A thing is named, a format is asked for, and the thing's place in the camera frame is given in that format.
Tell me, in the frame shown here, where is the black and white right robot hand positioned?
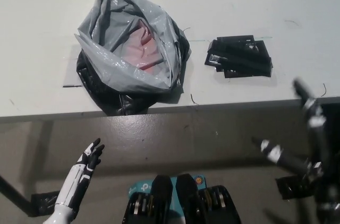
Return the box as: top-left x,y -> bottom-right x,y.
251,77 -> 340,182

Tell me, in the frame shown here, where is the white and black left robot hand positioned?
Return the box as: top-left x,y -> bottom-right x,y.
54,137 -> 105,211

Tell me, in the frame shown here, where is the grey and black plastic bag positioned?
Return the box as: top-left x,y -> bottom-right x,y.
73,0 -> 192,116

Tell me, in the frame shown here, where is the pink item inside bag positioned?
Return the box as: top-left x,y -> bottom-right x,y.
121,21 -> 163,74

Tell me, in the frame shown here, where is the black floor tape patch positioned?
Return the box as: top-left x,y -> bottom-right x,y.
275,173 -> 319,201
30,191 -> 61,218

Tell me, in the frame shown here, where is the dark table leg bar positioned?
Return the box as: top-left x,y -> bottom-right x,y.
0,175 -> 35,217

